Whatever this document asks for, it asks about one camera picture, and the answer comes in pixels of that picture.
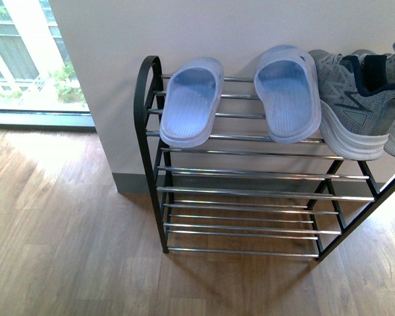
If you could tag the light blue slide sandal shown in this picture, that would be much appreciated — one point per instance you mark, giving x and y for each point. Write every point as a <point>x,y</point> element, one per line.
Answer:
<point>193,96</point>
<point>286,82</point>

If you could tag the black metal shoe rack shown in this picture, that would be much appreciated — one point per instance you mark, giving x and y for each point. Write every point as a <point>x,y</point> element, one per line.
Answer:
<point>256,211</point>

